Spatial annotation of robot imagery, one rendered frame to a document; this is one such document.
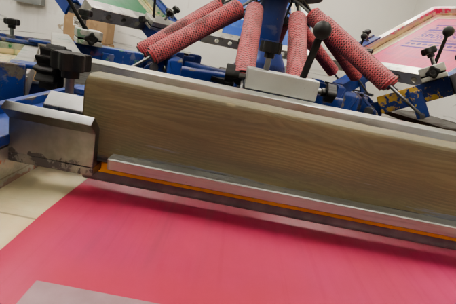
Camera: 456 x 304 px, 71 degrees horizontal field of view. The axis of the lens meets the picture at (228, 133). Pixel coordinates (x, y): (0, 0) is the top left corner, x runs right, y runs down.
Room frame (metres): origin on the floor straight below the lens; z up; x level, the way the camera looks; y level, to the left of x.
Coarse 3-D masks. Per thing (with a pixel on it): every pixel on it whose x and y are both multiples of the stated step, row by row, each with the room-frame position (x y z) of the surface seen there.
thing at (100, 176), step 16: (96, 176) 0.27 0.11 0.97; (112, 176) 0.27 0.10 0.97; (160, 192) 0.27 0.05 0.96; (176, 192) 0.27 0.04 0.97; (192, 192) 0.27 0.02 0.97; (256, 208) 0.27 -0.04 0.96; (272, 208) 0.27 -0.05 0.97; (288, 208) 0.27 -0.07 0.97; (336, 224) 0.27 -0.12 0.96; (352, 224) 0.27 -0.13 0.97; (368, 224) 0.27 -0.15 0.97; (416, 240) 0.27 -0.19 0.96; (432, 240) 0.27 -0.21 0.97; (448, 240) 0.27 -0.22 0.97
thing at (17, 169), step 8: (0, 152) 0.23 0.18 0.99; (0, 160) 0.23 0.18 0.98; (8, 160) 0.24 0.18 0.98; (0, 168) 0.23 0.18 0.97; (8, 168) 0.24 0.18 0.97; (16, 168) 0.25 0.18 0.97; (24, 168) 0.26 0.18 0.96; (32, 168) 0.28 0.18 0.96; (0, 176) 0.23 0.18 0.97; (8, 176) 0.24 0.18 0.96; (16, 176) 0.25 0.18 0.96; (0, 184) 0.23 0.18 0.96
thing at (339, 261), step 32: (320, 224) 0.28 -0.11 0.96; (320, 256) 0.23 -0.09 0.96; (352, 256) 0.24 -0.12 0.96; (384, 256) 0.25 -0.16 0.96; (416, 256) 0.26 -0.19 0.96; (448, 256) 0.27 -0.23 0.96; (320, 288) 0.19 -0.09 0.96; (352, 288) 0.20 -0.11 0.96; (384, 288) 0.20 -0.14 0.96; (416, 288) 0.21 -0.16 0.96; (448, 288) 0.22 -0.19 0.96
